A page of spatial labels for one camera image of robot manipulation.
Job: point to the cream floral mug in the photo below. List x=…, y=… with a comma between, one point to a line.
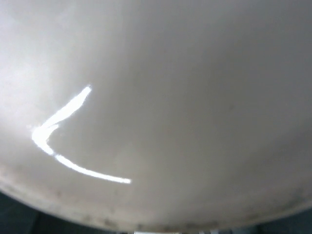
x=157, y=115

